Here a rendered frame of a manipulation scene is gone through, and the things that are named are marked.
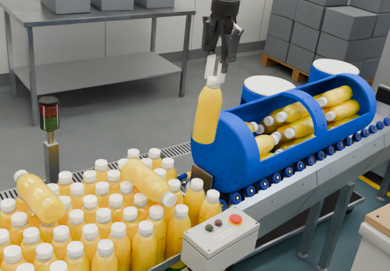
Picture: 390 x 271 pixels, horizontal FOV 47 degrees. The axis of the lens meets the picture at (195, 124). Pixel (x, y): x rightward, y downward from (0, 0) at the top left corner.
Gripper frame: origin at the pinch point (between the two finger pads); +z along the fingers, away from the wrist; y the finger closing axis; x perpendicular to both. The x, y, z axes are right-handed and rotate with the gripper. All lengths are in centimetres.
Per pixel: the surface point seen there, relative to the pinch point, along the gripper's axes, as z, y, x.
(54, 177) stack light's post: 50, 41, 29
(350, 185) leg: 83, -10, -110
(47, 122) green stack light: 27, 41, 31
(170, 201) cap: 31.8, -8.8, 21.2
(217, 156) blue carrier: 36.7, 4.3, -13.2
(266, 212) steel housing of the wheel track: 60, -10, -30
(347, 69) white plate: 44, 32, -160
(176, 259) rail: 48, -14, 22
